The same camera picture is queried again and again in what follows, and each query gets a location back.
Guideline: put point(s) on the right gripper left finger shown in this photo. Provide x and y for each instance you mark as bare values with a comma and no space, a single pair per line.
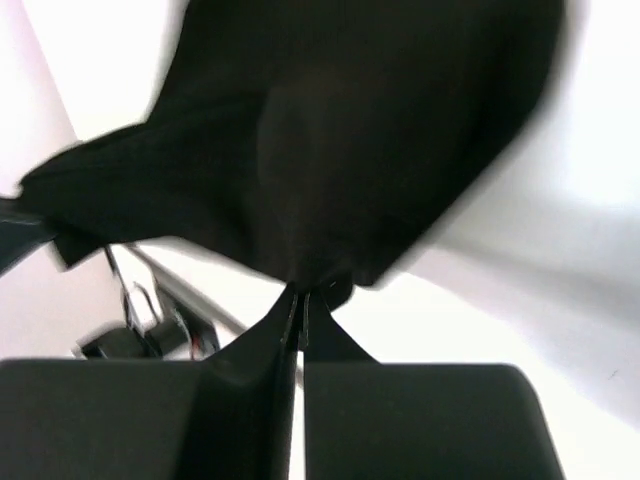
224,417

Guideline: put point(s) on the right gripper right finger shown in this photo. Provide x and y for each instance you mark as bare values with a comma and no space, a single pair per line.
374,421

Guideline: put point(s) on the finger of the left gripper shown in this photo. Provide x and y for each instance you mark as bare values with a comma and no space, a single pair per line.
20,234

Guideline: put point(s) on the black skirt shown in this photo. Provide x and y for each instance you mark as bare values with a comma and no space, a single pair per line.
308,140

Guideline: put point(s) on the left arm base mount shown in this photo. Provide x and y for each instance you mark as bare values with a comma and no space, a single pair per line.
159,321

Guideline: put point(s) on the aluminium frame rail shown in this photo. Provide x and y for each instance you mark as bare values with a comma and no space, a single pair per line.
213,299

